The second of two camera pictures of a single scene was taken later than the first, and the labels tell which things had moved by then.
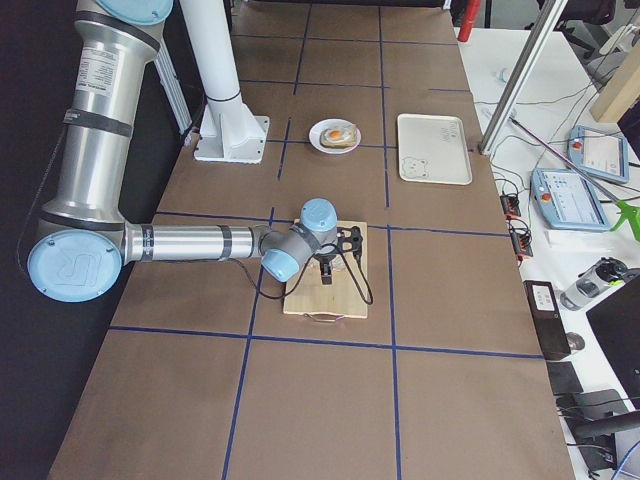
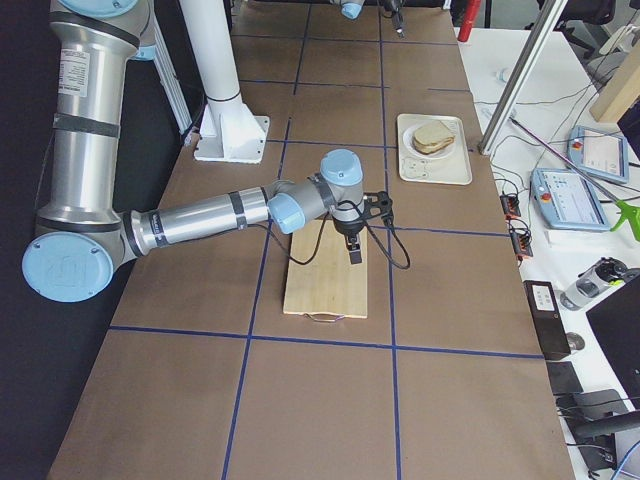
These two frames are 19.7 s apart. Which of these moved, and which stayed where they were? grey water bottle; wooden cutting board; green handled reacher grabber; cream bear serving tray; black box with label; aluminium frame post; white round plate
Moved: white round plate
Stayed: wooden cutting board; cream bear serving tray; green handled reacher grabber; aluminium frame post; grey water bottle; black box with label
